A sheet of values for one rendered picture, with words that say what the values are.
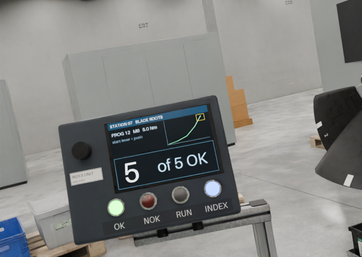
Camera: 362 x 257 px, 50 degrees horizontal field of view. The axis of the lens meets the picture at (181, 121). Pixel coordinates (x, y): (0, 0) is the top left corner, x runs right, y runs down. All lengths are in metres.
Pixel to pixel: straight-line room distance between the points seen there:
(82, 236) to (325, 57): 3.73
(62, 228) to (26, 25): 10.14
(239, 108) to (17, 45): 7.11
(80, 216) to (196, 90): 6.15
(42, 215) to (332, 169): 2.62
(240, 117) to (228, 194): 8.79
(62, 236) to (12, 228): 0.65
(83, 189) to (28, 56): 12.33
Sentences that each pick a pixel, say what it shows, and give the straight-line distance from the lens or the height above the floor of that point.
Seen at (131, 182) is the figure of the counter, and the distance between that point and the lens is 0.61.
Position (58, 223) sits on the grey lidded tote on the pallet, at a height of 0.34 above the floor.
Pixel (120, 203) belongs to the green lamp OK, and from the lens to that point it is 0.61.
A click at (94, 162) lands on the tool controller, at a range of 0.62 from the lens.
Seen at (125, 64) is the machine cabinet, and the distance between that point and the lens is 6.36.
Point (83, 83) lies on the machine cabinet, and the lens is 6.22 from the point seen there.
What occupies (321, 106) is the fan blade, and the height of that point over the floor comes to 1.11.
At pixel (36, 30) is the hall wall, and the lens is 13.05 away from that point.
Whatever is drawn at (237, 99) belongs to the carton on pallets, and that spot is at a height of 0.65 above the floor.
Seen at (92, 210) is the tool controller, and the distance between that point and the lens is 0.62.
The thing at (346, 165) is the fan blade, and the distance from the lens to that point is 1.16.
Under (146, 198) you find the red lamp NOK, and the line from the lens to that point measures 0.60.
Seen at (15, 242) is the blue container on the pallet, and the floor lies 0.31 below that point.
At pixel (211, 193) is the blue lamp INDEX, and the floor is 1.11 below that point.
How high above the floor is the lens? 1.28
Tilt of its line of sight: 6 degrees down
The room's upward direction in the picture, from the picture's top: 11 degrees counter-clockwise
